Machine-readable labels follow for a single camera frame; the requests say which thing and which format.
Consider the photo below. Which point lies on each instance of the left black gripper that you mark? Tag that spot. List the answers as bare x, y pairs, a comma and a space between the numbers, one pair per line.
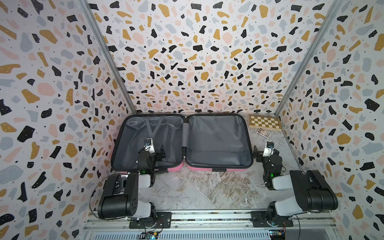
157, 155

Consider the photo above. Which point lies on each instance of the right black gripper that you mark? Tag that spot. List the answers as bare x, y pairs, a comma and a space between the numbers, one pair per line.
260, 154

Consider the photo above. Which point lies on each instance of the pink hard-shell suitcase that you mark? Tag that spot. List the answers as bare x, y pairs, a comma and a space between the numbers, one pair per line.
202, 141

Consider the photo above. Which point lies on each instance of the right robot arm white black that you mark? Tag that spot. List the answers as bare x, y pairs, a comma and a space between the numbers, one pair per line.
311, 191

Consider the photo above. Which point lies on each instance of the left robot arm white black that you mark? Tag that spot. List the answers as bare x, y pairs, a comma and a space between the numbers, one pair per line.
120, 197

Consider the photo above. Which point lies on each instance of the purple card box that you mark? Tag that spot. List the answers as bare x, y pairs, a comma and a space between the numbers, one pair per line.
263, 133

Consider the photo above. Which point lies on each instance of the wooden chessboard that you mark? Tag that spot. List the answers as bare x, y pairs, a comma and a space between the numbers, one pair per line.
265, 122

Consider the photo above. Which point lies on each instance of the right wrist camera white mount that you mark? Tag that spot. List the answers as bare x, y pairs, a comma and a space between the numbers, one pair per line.
269, 149

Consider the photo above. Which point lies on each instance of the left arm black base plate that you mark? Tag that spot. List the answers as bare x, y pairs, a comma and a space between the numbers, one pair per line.
150, 222

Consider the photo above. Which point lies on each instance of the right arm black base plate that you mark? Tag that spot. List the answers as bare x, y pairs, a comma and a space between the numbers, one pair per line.
265, 219

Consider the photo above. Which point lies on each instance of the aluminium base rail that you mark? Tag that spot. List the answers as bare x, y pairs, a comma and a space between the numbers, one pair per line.
214, 225

